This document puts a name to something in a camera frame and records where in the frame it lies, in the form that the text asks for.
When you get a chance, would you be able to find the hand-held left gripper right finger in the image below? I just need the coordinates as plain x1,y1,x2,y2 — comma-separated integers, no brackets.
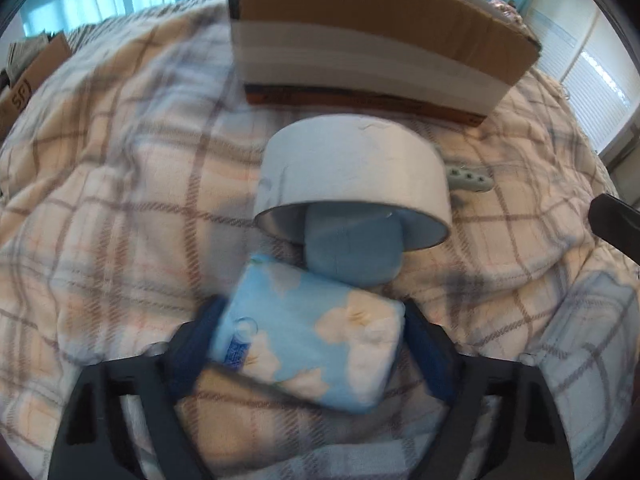
402,302,576,480

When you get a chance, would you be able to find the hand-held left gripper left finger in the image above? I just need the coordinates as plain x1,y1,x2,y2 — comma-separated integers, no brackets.
48,294,229,480

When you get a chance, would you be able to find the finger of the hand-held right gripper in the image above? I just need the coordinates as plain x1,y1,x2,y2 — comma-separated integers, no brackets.
588,192,640,266

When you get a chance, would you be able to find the blue floral tissue pack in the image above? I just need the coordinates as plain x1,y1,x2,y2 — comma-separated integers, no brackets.
207,255,407,415

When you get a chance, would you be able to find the white window blind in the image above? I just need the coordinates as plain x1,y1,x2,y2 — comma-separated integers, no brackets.
525,5,640,153

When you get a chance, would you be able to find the white power strip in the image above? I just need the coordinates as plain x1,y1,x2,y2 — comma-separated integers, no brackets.
434,147,496,195

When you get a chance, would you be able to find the plaid blanket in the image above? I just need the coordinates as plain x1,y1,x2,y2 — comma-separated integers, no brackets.
0,0,640,480

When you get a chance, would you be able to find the grey tape roll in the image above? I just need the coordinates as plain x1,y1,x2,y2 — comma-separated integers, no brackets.
253,115,453,253

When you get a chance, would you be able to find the large cardboard box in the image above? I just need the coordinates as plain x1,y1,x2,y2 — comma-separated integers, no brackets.
225,0,543,127

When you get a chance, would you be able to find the small cardboard box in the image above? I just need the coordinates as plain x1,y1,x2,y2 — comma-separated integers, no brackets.
0,31,72,138

